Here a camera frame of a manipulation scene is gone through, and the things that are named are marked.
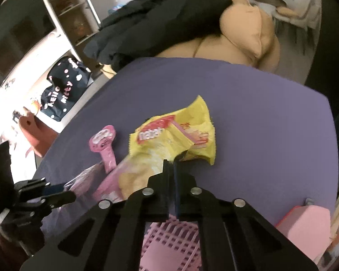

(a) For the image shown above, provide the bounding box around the white low cabinet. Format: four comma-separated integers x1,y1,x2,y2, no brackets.
0,31,114,175

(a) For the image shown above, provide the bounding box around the grey chair with tan cushion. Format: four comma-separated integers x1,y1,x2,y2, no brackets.
273,3,320,36

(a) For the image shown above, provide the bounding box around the pink plastic basket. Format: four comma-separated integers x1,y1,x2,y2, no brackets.
138,213,204,271

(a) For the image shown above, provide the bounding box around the dark bag with white print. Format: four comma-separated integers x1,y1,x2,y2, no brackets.
41,56,92,123

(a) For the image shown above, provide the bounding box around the blue plastic container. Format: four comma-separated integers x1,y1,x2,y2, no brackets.
107,1,128,15

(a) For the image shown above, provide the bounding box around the pink octagonal box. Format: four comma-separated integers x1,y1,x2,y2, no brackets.
275,198,332,264

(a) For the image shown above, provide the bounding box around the white open shelf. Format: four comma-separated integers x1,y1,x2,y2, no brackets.
35,0,103,63

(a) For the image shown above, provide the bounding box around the black coat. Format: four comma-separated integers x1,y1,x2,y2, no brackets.
83,0,234,73

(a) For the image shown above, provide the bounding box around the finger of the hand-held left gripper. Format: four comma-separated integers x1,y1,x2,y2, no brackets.
44,191,76,209
45,184,65,196

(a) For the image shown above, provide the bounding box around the tan stuffed cushion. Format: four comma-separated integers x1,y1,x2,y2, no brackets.
153,0,281,72

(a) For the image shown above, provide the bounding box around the pink round-headed wrapper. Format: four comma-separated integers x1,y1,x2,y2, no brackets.
88,125,119,173

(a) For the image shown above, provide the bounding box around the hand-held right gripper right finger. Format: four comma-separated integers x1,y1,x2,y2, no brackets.
174,153,319,271

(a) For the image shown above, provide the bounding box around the pink printed plastic bag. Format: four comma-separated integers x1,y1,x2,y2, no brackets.
63,161,128,204

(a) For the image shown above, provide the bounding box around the orange stool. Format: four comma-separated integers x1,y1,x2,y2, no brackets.
18,113,60,158

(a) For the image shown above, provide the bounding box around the purple cloth cover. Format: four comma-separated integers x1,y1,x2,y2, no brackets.
34,57,337,271

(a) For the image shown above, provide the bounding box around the black television screen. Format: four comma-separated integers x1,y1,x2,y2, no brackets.
0,0,57,86

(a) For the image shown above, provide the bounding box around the yellow snack bag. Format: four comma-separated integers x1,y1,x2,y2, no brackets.
117,95,217,202

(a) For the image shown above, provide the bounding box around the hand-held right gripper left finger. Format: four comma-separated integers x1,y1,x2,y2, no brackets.
20,159,175,271

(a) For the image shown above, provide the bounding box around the person's left forearm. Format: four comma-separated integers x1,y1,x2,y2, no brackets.
0,220,47,271

